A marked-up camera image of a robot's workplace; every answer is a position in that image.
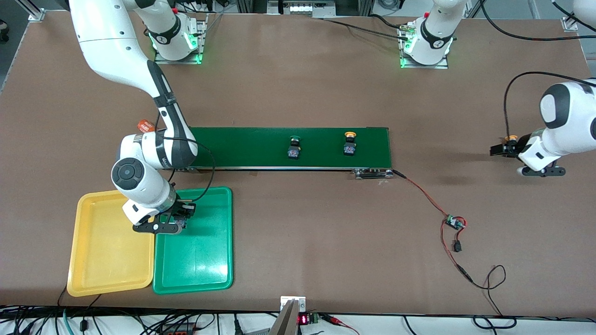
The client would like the green plastic tray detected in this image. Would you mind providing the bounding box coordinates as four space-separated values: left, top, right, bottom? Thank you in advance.
153 186 233 295

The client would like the yellow plastic tray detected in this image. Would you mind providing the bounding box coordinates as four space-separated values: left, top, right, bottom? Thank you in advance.
67 187 156 297

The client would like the green conveyor belt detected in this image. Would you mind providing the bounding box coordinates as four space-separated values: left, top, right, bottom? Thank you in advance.
172 126 394 180

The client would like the red black power strip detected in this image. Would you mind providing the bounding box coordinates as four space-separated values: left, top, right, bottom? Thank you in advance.
161 323 195 335

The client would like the red black clip lead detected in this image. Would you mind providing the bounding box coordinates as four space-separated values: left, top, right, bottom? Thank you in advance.
320 314 360 335

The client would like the aluminium rack with lights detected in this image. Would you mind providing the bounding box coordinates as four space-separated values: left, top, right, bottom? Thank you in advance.
235 0 373 19

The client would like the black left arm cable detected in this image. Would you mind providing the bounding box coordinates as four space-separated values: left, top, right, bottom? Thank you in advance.
479 0 596 140

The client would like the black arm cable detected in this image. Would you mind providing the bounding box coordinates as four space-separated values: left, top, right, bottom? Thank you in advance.
479 0 596 140
154 112 217 203

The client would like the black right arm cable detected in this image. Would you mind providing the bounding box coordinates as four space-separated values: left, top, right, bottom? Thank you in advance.
154 112 217 203

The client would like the red black conveyor wire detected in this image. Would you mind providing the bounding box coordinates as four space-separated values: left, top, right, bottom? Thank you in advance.
393 170 507 317

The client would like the grey metal camera mount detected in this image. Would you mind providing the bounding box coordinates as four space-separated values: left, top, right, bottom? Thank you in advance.
269 296 307 335

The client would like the black looped cable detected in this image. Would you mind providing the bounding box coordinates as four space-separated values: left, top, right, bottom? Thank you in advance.
473 315 517 330

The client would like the black cable across table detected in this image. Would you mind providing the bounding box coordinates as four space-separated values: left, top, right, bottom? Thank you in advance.
320 18 410 42

